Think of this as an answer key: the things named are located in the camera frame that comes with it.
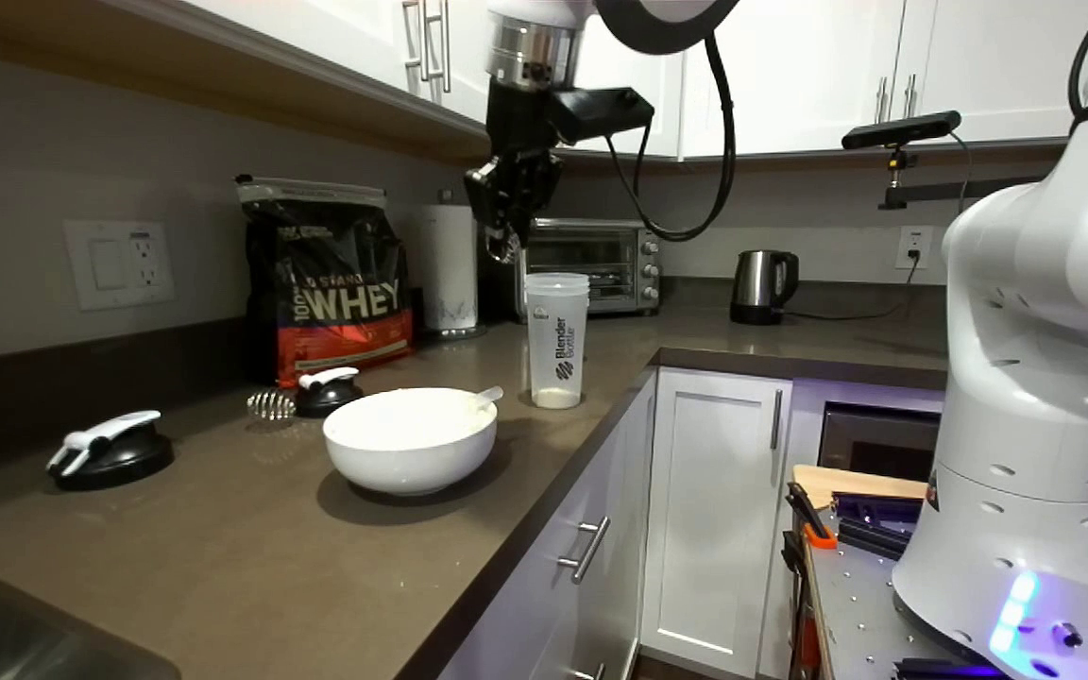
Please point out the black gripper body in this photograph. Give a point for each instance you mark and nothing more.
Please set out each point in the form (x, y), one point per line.
(521, 163)

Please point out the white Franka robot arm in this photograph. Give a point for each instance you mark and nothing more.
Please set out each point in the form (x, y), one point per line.
(1022, 418)

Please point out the black white object left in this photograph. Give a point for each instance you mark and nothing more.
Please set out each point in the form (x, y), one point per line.
(115, 455)

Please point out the white paper towel roll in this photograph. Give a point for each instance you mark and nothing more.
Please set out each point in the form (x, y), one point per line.
(451, 270)

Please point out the silver toaster oven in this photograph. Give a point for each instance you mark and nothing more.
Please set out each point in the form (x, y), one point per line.
(596, 266)

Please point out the tall clear shaker bottle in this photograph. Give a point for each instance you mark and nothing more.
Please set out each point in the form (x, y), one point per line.
(558, 343)

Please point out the small white scoop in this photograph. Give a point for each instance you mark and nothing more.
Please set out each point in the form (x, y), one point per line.
(493, 396)

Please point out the black whey protein bag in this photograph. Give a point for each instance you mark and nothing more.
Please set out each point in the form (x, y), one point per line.
(332, 290)

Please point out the white ceramic bowl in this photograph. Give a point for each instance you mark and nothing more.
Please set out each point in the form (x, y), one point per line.
(415, 455)

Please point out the white upper cabinet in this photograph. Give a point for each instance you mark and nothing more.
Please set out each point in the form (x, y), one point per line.
(320, 30)
(809, 76)

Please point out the steel electric kettle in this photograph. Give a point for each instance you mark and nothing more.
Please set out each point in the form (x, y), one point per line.
(762, 286)

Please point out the white lower drawer cabinet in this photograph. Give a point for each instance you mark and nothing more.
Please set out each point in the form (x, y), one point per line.
(545, 554)

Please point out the white corner cabinet door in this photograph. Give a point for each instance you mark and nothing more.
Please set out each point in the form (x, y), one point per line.
(717, 515)

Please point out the black orange clamp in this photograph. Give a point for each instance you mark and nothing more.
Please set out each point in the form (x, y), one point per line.
(809, 515)

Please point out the dark built-in appliance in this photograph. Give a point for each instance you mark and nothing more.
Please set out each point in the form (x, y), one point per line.
(880, 438)

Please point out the wooden board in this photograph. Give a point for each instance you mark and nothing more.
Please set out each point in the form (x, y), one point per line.
(858, 482)

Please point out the stainless steel sink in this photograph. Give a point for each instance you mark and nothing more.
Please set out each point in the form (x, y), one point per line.
(18, 630)

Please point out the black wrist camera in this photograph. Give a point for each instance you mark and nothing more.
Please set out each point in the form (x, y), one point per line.
(606, 110)

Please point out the white wall outlet plate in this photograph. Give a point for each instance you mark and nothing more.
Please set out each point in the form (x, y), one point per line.
(120, 263)

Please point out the black bar camera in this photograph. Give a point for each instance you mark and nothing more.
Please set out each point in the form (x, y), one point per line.
(903, 131)

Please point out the small white wall socket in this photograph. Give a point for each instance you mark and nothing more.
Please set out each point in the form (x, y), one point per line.
(912, 248)

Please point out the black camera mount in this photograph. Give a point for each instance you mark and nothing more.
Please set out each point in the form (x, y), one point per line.
(922, 190)

